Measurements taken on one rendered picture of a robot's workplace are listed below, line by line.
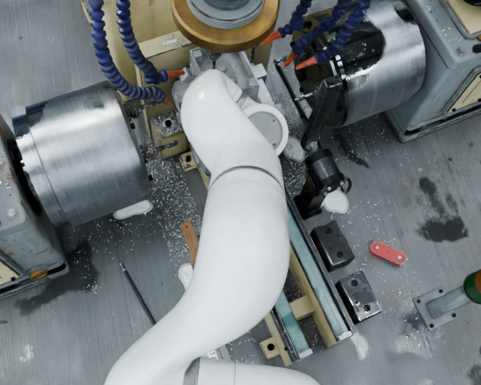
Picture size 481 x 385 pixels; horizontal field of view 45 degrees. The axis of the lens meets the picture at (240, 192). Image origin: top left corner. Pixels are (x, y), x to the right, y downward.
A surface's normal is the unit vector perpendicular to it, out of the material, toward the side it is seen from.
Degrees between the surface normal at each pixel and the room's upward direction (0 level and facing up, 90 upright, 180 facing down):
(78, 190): 54
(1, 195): 0
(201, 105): 37
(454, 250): 0
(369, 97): 66
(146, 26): 90
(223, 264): 33
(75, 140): 13
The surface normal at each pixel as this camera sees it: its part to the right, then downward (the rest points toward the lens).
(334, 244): 0.07, -0.36
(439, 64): -0.92, 0.35
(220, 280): -0.46, -0.16
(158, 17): 0.40, 0.86
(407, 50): 0.27, 0.15
